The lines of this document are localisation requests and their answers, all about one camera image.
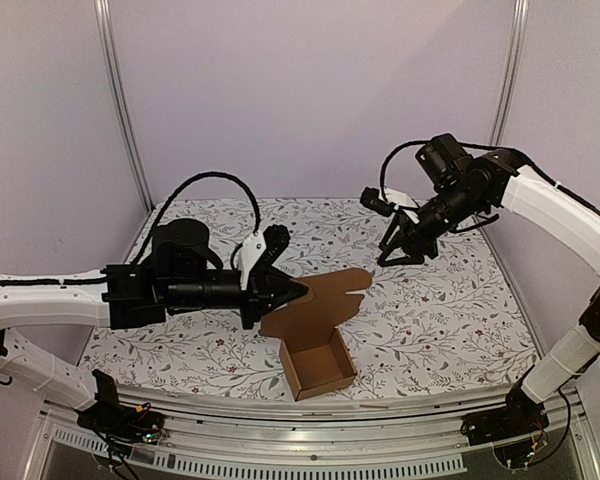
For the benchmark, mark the right aluminium frame post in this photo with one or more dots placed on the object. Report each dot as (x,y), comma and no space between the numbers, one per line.
(511,70)

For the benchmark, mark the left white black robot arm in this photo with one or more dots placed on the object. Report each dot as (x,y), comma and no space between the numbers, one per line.
(181,274)

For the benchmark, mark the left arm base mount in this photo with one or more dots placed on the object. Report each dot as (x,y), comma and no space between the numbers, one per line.
(109,417)

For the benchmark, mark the aluminium front rail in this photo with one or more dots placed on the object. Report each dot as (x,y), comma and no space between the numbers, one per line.
(416,437)

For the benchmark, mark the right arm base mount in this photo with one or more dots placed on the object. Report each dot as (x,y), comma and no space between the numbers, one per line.
(505,420)

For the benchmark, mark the aluminium frame post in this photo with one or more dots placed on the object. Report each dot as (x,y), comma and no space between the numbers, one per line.
(104,23)
(511,70)

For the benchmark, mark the floral patterned table mat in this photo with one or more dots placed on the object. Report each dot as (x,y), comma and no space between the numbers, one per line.
(450,324)

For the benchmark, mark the brown cardboard box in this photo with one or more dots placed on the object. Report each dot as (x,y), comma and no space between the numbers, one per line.
(313,353)

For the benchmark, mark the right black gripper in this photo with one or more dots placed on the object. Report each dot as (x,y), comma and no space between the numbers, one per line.
(409,239)

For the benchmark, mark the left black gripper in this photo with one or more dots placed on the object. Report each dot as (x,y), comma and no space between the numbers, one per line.
(267,292)

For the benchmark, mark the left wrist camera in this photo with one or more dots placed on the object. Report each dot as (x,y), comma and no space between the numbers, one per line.
(261,248)

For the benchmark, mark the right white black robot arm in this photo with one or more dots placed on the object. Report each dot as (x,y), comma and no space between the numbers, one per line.
(500,178)

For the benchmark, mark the left aluminium frame post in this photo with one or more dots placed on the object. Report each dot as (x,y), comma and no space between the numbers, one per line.
(104,23)

